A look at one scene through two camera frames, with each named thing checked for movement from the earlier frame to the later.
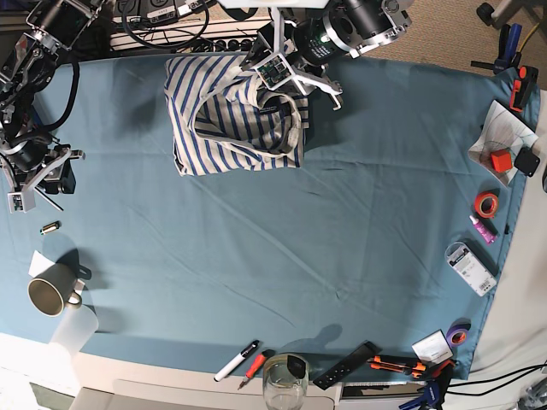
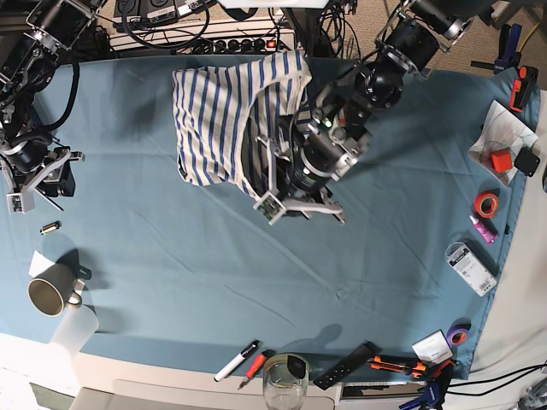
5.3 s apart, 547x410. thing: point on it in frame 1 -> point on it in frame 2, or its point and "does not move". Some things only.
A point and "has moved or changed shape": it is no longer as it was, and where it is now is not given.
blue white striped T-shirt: [224, 120] has moved or changed shape
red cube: [501, 161] does not move
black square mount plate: [526, 161] does not move
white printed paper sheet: [502, 131] does not move
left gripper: [278, 38] -> [298, 190]
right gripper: [55, 174] does not move
